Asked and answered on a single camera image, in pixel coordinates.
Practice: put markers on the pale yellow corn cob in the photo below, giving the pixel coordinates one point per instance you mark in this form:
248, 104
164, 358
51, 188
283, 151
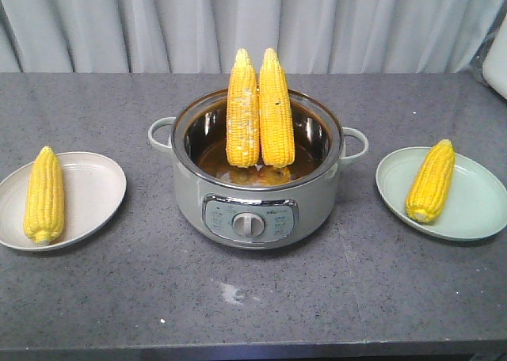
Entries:
242, 118

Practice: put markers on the green electric cooking pot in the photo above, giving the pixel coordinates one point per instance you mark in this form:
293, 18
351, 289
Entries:
257, 215

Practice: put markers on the beige round plate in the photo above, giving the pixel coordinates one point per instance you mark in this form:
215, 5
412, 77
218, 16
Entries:
94, 185

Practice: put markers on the green round plate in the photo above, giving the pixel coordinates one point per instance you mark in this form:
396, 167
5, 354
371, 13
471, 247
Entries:
476, 205

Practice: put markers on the white pleated curtain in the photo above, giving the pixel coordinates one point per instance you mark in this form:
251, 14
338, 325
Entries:
202, 36

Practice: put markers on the white blender appliance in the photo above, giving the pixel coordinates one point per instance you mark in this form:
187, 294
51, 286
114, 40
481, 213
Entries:
494, 66

